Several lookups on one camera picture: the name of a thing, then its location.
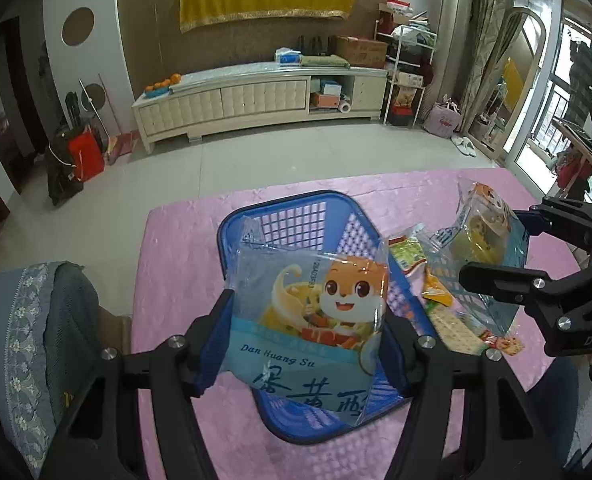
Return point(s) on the red white box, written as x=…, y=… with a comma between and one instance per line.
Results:
x=396, y=9

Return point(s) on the white metal rack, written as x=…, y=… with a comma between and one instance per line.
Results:
x=396, y=55

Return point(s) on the white mop pole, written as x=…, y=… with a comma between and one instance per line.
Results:
x=93, y=110

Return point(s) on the row of dark bottles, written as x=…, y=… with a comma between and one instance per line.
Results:
x=316, y=46

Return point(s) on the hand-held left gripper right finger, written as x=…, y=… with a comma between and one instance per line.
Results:
x=393, y=355

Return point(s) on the white floor air conditioner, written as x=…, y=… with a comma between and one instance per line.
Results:
x=453, y=25

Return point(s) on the patterned curtain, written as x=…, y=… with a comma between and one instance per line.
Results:
x=488, y=35

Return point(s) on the pink tablecloth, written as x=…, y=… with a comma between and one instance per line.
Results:
x=186, y=260

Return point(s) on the cream TV cabinet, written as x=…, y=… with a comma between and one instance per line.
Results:
x=256, y=97

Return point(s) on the arched standing mirror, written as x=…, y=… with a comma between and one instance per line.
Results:
x=523, y=85

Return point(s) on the red hanging clothes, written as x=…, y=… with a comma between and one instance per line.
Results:
x=573, y=172

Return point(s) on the blue striped pastry packet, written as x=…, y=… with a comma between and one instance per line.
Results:
x=480, y=312

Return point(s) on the dark hanging clothes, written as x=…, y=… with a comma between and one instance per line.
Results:
x=583, y=80

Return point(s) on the chair with grey lace cover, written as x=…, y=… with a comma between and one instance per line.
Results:
x=26, y=335

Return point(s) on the blue plastic basket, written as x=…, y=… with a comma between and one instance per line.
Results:
x=296, y=210

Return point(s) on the blue cartoon pastry packet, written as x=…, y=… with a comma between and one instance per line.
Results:
x=480, y=230
x=296, y=320

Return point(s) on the blue white tissue box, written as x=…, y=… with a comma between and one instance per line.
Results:
x=287, y=57

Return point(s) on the red bag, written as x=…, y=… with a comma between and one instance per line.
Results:
x=87, y=156

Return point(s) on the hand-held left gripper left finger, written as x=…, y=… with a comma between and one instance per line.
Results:
x=220, y=345

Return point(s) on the brown cardboard box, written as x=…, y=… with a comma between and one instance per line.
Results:
x=360, y=51

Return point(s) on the orange snack bag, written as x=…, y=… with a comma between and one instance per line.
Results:
x=403, y=96

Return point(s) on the white slipper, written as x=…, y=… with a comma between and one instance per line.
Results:
x=468, y=148
x=456, y=142

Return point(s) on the pink tote bag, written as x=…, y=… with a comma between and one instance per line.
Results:
x=441, y=121

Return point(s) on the light blue box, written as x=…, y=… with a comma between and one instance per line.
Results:
x=332, y=87

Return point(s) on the white plastic bag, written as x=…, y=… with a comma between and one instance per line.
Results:
x=404, y=34

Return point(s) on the yellow box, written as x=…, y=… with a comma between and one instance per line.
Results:
x=410, y=80

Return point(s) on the black bag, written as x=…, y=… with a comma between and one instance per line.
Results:
x=62, y=175

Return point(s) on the green folded cloth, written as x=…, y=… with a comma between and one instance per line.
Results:
x=323, y=61

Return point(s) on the orange box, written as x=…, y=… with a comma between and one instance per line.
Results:
x=325, y=100

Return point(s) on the white paper roll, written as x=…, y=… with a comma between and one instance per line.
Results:
x=344, y=107

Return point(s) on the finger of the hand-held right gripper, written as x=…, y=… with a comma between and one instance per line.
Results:
x=495, y=280
x=525, y=222

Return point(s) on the pile of oranges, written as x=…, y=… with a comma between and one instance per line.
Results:
x=163, y=82

